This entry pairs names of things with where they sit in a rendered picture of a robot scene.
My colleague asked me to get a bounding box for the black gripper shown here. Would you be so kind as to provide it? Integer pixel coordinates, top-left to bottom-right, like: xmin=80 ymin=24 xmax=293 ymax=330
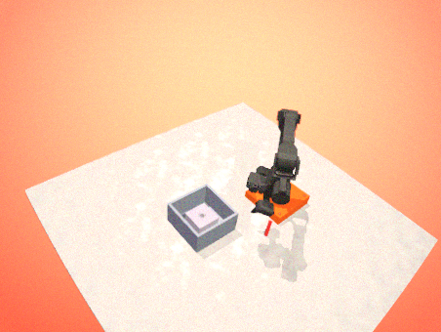
xmin=251 ymin=166 xmax=274 ymax=217

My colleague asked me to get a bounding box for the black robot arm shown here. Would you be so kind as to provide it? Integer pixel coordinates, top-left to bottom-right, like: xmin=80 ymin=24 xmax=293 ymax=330
xmin=246 ymin=108 xmax=301 ymax=205

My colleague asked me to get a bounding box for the white square plate with hole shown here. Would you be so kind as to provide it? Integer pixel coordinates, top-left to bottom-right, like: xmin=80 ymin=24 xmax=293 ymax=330
xmin=184 ymin=203 xmax=219 ymax=233

